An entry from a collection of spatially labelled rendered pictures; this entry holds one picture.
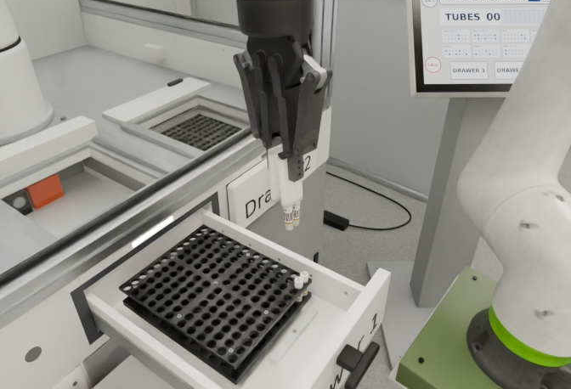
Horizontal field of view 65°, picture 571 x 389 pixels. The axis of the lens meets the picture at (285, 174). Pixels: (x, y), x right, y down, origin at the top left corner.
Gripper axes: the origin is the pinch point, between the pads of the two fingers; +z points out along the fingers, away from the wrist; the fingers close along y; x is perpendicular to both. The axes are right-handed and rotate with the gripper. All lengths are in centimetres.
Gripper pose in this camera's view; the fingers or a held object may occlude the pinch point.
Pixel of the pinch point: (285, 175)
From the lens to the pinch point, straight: 52.6
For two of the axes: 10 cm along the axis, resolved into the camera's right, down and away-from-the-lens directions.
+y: 6.7, 3.2, -6.7
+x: 7.4, -3.6, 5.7
